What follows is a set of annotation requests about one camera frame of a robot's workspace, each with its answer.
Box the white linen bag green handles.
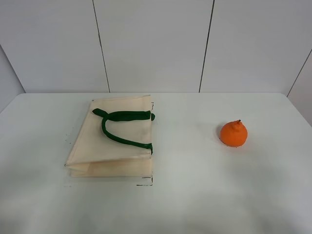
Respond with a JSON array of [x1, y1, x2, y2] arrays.
[[65, 95, 155, 178]]

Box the orange with stem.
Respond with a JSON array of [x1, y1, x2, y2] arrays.
[[219, 119, 248, 147]]

